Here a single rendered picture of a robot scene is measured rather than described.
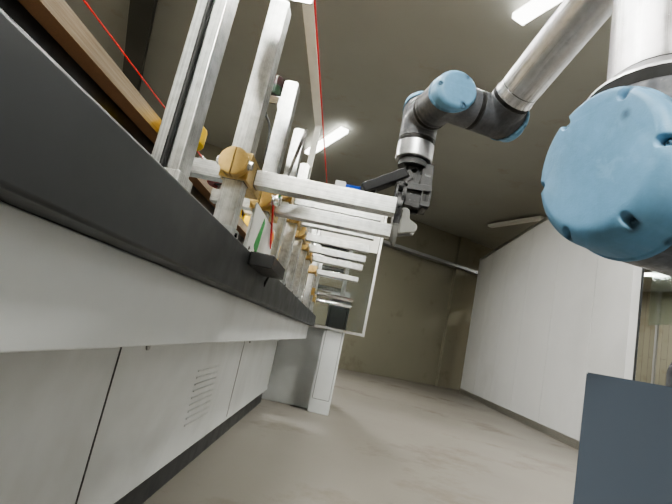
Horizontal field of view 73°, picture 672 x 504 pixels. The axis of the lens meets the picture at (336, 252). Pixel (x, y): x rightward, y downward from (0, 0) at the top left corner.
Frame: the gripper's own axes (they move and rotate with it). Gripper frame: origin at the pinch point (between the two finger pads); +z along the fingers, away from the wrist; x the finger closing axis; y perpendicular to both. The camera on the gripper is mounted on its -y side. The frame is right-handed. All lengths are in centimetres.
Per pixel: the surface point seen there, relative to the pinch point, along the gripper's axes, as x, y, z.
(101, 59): -48, -47, -7
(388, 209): -26.5, -3.3, 0.7
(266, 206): -7.7, -28.9, -0.7
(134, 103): -37, -47, -6
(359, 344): 813, 34, 30
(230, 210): -30.9, -29.7, 7.1
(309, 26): 148, -62, -160
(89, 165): -76, -27, 16
